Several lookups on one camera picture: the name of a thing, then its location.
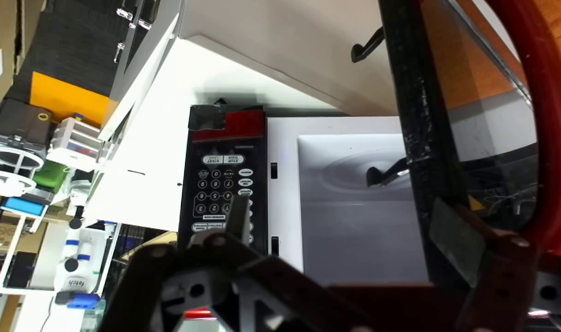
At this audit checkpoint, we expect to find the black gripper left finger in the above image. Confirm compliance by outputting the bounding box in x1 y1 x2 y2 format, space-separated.
102 192 332 332

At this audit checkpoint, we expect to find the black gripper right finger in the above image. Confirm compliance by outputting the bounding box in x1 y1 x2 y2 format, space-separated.
427 198 561 332

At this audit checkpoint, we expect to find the microwave door with red handle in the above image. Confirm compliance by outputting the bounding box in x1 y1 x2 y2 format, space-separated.
351 0 561 292

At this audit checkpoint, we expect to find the black and red microwave body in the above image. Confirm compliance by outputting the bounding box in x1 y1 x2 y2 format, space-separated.
179 98 434 292

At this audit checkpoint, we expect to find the small white drawer box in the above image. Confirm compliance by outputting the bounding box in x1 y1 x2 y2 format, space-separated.
46 117 107 172

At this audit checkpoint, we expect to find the green object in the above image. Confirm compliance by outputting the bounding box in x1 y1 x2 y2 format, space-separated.
32 163 70 192

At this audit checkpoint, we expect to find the yellow block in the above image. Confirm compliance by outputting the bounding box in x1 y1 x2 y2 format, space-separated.
28 71 118 128

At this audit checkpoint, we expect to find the blue object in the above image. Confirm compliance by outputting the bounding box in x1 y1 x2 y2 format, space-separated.
0 196 48 218

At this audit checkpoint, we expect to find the black box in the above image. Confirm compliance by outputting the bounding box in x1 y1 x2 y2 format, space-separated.
0 98 56 146

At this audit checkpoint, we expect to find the brown cardboard box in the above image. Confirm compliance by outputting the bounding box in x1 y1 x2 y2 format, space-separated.
0 0 48 122

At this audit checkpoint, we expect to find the white wire rack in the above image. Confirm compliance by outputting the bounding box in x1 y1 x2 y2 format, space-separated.
0 139 46 198

